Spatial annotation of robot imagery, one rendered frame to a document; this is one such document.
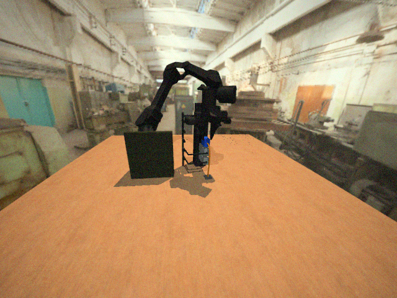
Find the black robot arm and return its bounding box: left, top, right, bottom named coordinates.
left=135, top=61, right=237, bottom=132

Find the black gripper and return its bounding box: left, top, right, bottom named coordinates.
left=185, top=102, right=231, bottom=140

